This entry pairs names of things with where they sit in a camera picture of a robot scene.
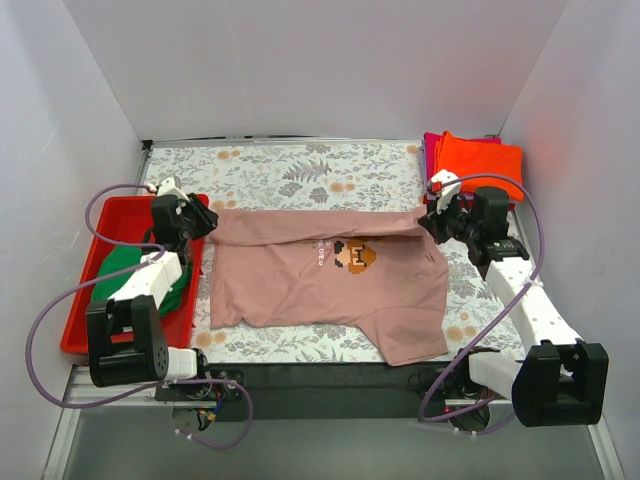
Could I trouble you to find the pink printed t-shirt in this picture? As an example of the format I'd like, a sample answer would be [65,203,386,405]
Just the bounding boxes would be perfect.
[210,206,448,366]

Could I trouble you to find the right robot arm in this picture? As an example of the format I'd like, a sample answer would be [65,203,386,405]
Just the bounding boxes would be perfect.
[419,182,609,427]

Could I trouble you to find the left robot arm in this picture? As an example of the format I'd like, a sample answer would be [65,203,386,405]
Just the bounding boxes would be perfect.
[86,193,218,400]

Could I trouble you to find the red plastic tray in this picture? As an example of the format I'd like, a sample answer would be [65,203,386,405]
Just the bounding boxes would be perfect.
[60,196,205,355]

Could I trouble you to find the orange folded t-shirt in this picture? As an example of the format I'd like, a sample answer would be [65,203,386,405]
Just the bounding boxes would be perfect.
[433,131,523,184]

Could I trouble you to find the green t-shirt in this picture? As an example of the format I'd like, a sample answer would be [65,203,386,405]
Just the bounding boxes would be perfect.
[91,246,193,318]

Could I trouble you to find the floral tablecloth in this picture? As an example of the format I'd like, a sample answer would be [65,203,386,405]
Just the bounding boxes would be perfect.
[145,141,526,363]

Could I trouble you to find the magenta folded t-shirt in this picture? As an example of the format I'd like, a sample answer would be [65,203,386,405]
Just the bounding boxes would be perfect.
[419,132,502,198]

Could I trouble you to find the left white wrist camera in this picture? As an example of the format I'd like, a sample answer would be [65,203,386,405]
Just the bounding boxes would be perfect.
[145,175,188,201]

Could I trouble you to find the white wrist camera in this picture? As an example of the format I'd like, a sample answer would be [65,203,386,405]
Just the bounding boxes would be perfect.
[427,169,461,214]
[145,175,188,201]

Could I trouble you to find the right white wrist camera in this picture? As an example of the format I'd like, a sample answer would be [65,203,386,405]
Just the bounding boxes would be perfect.
[427,169,461,214]

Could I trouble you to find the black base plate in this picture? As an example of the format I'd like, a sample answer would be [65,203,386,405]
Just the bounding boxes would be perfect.
[154,362,514,424]

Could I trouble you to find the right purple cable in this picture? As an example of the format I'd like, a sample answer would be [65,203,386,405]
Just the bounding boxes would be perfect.
[417,173,546,437]

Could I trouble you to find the purple cable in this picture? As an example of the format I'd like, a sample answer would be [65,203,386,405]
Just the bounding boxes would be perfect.
[417,173,546,437]
[24,183,255,450]

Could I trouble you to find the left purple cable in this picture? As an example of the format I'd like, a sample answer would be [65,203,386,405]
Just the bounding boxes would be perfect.
[24,183,255,450]

